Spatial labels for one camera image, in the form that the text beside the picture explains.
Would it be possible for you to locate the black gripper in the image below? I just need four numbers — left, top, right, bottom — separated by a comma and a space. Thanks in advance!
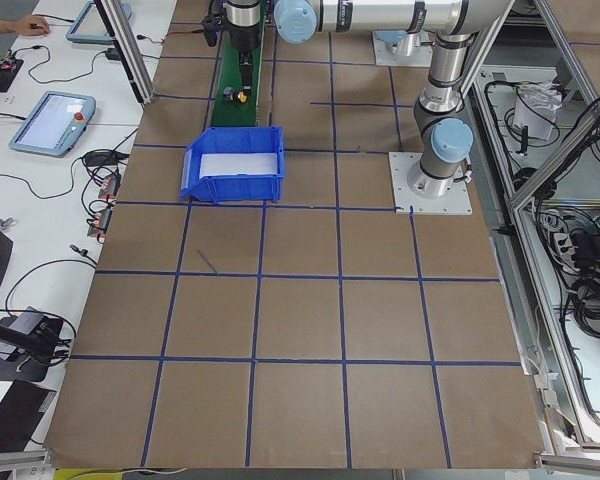
229, 23, 261, 95

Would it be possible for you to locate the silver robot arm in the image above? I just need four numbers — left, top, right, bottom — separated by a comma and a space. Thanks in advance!
225, 0, 261, 97
274, 1, 486, 182

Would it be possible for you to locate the person hand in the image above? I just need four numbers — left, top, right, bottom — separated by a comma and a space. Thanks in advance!
13, 15, 50, 36

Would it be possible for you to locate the green conveyor belt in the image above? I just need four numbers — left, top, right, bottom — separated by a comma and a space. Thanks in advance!
206, 1, 270, 127

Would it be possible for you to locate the near blue plastic bin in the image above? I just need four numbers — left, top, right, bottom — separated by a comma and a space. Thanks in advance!
180, 126, 285, 204

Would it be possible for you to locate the white foam pad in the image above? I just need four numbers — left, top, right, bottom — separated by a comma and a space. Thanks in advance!
199, 153, 278, 178

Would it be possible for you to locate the black power adapter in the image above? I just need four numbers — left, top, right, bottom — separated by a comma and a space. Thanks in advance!
104, 47, 121, 62

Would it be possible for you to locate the far teach pendant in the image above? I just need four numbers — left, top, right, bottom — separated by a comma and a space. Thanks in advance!
65, 1, 113, 46

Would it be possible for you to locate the teach pendant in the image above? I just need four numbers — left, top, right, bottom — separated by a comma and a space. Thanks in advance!
9, 91, 96, 157
65, 1, 113, 46

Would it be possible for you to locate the near teach pendant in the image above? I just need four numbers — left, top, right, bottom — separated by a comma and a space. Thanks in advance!
9, 91, 96, 157

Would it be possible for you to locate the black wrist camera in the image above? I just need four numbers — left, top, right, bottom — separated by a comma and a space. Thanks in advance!
202, 14, 222, 47

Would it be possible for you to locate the aluminium frame post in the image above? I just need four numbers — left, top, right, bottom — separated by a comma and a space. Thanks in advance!
95, 0, 155, 105

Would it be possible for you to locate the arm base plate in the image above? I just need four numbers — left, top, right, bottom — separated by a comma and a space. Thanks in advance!
372, 30, 433, 68
389, 152, 473, 216

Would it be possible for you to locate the black coiled cable bundle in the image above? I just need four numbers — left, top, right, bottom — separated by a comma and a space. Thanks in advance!
559, 274, 600, 341

